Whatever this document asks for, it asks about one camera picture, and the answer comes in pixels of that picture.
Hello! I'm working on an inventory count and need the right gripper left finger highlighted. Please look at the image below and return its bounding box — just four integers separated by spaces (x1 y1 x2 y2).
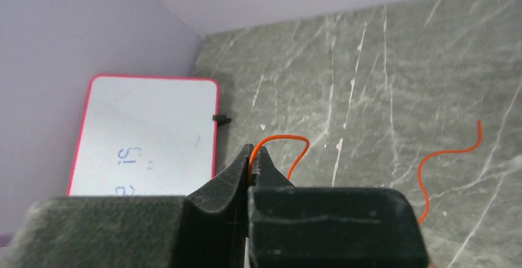
1 144 254 267

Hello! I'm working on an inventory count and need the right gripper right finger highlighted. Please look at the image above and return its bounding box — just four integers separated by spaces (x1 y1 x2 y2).
247 147 429 267

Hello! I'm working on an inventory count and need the white board pink rim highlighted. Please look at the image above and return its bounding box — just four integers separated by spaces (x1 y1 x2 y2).
67 75 220 197

